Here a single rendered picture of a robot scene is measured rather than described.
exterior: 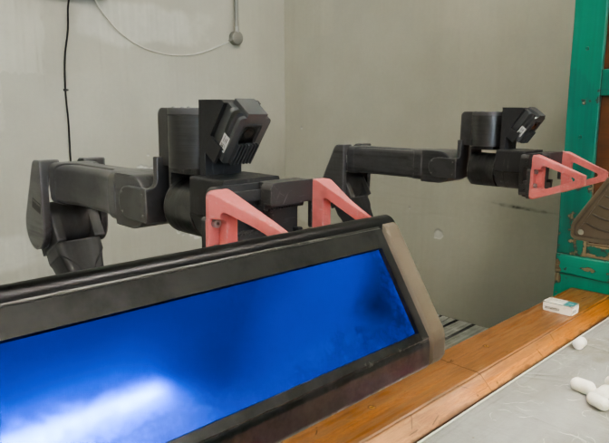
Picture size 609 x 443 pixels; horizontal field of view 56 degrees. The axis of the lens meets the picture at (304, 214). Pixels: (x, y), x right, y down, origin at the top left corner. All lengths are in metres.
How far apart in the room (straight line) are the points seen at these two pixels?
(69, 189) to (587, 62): 1.13
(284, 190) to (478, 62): 1.98
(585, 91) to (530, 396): 0.75
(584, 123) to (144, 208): 1.10
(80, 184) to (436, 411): 0.57
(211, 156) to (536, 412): 0.63
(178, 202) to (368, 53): 2.24
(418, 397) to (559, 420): 0.20
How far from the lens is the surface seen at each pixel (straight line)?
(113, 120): 2.55
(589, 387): 1.01
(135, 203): 0.61
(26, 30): 2.44
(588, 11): 1.49
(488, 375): 0.99
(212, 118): 0.52
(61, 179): 0.80
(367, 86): 2.74
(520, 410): 0.94
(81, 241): 0.84
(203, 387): 0.21
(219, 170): 0.54
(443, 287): 2.59
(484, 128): 1.02
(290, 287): 0.25
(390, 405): 0.86
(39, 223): 0.84
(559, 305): 1.30
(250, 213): 0.43
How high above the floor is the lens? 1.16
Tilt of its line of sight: 10 degrees down
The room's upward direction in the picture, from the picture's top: straight up
